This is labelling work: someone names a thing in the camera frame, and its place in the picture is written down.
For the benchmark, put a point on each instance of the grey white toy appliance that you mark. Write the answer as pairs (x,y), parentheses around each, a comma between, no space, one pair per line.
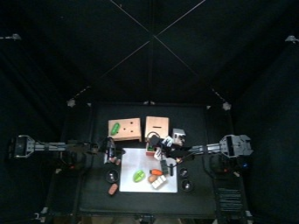
(179,136)

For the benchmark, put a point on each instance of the green toy pea pod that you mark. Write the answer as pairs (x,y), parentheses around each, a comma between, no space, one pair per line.
(115,128)

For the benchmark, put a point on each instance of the green toy vegetable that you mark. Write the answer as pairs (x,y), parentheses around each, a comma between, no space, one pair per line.
(138,176)

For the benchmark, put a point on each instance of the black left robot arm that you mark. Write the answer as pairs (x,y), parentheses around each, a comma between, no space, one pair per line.
(47,145)

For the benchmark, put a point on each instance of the black round bowl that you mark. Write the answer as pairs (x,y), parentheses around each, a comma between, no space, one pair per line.
(113,176)

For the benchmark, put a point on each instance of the pink toy sausage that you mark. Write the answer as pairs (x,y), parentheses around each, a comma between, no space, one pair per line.
(113,189)

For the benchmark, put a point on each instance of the white rice toy sushi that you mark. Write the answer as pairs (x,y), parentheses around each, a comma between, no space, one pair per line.
(159,183)

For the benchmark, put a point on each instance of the red green toy block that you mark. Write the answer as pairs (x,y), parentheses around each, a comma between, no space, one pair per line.
(150,149)

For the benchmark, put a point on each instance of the white cutting board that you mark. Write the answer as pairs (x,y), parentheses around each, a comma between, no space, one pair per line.
(133,163)

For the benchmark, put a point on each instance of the white printed label sticker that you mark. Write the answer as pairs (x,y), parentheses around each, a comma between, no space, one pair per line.
(229,198)

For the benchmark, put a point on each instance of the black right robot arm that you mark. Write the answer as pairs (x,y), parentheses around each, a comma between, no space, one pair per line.
(226,145)

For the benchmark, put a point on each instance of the brown toy egg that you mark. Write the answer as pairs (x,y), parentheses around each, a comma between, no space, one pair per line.
(153,178)

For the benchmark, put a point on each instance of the wooden box with holes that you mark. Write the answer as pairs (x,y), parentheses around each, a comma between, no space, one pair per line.
(126,129)

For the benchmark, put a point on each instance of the grey frame corner bracket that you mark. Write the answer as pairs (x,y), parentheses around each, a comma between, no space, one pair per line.
(226,106)
(71,102)
(15,37)
(292,38)

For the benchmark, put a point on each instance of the wooden box with slot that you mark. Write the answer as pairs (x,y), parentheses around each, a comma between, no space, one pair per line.
(157,126)

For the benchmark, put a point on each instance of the orange toy carrot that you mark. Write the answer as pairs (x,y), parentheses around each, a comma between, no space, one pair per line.
(157,172)

